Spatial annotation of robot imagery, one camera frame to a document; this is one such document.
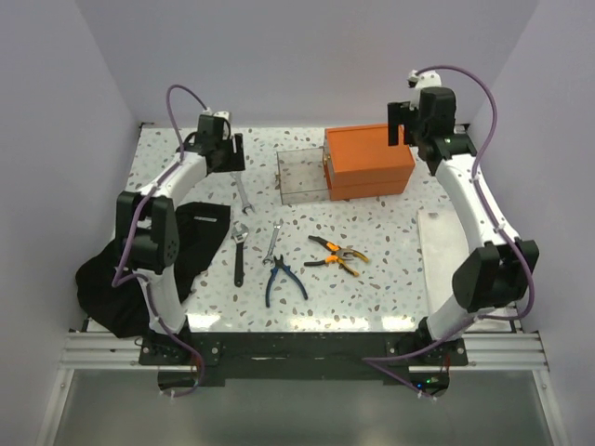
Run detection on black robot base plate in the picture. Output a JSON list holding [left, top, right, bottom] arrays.
[[139, 332, 469, 387]]

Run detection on blue-handled cutting pliers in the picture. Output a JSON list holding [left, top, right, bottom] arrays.
[[265, 255, 309, 308]]

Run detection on small silver open-end wrench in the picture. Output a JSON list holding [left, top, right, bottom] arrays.
[[262, 219, 284, 266]]

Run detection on large silver combination wrench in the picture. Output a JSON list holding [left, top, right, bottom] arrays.
[[231, 172, 255, 215]]

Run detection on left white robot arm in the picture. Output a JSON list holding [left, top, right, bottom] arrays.
[[112, 111, 245, 364]]

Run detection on purple cable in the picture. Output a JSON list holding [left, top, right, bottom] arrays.
[[362, 64, 536, 400], [112, 84, 216, 397]]

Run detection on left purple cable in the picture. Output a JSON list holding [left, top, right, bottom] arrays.
[[112, 84, 216, 397]]

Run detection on orange-black combination pliers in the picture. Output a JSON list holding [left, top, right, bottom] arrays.
[[303, 249, 369, 277]]

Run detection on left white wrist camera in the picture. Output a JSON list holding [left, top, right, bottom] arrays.
[[203, 108, 231, 139]]

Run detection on black-handled adjustable wrench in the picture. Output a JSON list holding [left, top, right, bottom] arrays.
[[231, 222, 248, 287]]

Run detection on orange-black long-nose pliers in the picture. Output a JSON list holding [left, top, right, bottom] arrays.
[[308, 235, 369, 262]]

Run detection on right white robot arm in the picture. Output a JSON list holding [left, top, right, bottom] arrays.
[[388, 85, 539, 365]]

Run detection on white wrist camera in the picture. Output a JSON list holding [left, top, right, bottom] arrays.
[[203, 108, 231, 139], [407, 70, 442, 102]]

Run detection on clear acrylic drawer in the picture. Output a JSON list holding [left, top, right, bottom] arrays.
[[276, 148, 330, 205]]

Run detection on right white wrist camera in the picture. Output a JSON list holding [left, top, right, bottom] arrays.
[[407, 70, 442, 102]]

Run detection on white folded cloth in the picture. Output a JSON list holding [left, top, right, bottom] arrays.
[[416, 207, 509, 334]]

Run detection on orange storage box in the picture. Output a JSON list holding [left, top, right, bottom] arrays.
[[323, 124, 416, 201]]

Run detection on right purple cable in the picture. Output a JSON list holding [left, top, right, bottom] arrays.
[[362, 64, 536, 400]]

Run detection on aluminium frame rail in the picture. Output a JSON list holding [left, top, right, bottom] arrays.
[[59, 333, 140, 370]]

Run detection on black drawstring fabric bag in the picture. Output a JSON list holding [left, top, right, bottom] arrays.
[[75, 202, 231, 338]]

